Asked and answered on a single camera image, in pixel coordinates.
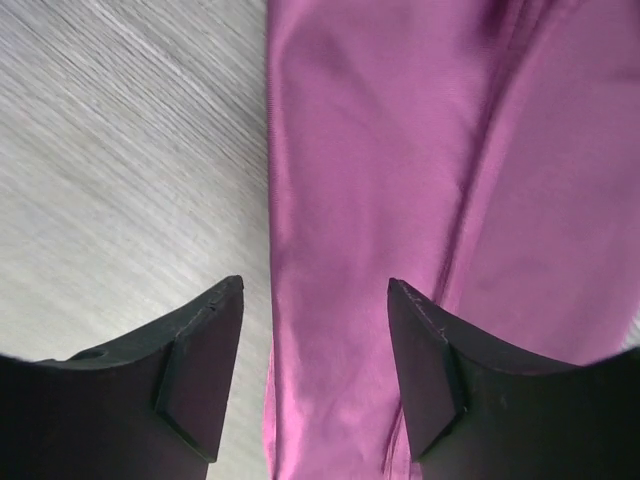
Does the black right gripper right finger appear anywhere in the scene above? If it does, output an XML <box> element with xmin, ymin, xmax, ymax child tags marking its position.
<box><xmin>388</xmin><ymin>279</ymin><xmax>639</xmax><ymax>479</ymax></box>

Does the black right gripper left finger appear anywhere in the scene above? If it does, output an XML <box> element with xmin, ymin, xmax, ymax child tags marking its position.
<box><xmin>1</xmin><ymin>276</ymin><xmax>244</xmax><ymax>479</ymax></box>

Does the magenta cloth napkin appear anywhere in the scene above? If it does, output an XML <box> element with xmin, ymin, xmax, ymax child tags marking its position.
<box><xmin>263</xmin><ymin>1</ymin><xmax>639</xmax><ymax>479</ymax></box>

